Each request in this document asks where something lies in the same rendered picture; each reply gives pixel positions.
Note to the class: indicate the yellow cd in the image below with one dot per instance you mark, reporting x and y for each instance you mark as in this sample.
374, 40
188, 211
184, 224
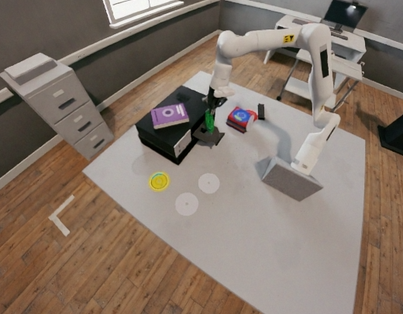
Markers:
159, 186

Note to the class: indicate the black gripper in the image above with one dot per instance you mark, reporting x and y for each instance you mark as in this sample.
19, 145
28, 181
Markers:
214, 102

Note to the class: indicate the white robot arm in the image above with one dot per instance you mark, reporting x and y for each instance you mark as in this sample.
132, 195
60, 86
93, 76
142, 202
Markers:
314, 38

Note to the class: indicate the green-labelled cd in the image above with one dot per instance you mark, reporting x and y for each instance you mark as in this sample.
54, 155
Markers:
209, 125

